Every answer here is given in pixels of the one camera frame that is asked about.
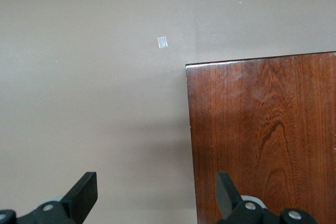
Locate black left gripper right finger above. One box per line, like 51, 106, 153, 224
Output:
216, 171, 279, 224

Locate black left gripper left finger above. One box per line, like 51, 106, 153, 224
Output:
34, 171, 98, 224

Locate dark brown wooden cabinet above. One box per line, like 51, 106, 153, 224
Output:
185, 51, 336, 224

